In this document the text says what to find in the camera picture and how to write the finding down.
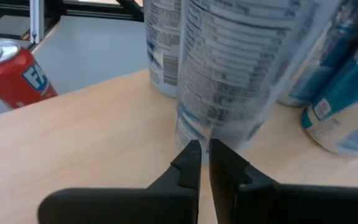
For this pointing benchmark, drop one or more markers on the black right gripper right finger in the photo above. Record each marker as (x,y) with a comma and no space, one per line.
(259,205)

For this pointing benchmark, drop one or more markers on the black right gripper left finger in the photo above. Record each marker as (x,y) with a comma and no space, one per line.
(166,202)

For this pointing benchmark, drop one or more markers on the blue silver Red Bull can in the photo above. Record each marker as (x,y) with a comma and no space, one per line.
(346,118)
(315,68)

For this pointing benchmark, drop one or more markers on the silver blue Celsius can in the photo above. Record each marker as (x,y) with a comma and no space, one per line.
(228,62)
(162,46)

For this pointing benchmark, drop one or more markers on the red soda can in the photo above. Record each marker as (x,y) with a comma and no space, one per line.
(11,77)

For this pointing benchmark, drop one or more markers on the wooden shelf with black legs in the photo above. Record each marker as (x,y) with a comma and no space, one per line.
(89,140)

